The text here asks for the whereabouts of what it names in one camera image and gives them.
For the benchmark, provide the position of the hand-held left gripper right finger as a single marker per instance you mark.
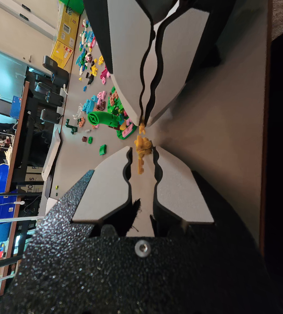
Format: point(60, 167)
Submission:
point(183, 193)

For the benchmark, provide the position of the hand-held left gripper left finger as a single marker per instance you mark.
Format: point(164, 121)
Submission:
point(99, 193)

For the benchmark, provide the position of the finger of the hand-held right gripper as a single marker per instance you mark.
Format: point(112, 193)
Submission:
point(178, 49)
point(126, 49)

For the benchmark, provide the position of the yellow brick assembly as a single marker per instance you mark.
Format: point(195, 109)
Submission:
point(142, 147)

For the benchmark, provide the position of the green round brick model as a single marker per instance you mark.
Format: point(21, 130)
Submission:
point(102, 119)

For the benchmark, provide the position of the small yellow brick piece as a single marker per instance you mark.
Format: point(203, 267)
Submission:
point(142, 127)

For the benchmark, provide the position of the pile of mixed toy bricks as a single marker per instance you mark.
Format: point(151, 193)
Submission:
point(90, 54)

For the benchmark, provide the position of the green curved brick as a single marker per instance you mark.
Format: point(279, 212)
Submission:
point(102, 149)

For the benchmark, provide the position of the yellow toy box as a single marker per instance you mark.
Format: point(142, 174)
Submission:
point(66, 36)

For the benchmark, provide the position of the blue brick cluster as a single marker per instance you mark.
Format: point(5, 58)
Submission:
point(90, 104)

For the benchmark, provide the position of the green plastic bin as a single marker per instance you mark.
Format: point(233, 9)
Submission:
point(75, 3)

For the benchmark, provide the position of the black power adapter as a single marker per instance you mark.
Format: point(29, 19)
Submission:
point(58, 73)
point(50, 97)
point(49, 115)

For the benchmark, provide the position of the dark green brick piece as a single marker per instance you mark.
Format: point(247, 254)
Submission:
point(70, 126)

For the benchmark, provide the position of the clear brick piece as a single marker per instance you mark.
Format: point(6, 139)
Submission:
point(77, 112)

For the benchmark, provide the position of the black-framed table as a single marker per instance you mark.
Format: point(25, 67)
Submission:
point(21, 137)

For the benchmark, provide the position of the blue plastic crate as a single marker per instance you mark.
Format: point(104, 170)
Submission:
point(1, 196)

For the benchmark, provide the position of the clear plastic box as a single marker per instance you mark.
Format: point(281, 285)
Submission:
point(1, 141)

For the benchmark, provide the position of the blue box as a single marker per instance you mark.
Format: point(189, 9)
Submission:
point(16, 106)

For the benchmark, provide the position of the black monitor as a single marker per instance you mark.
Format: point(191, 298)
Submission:
point(2, 108)

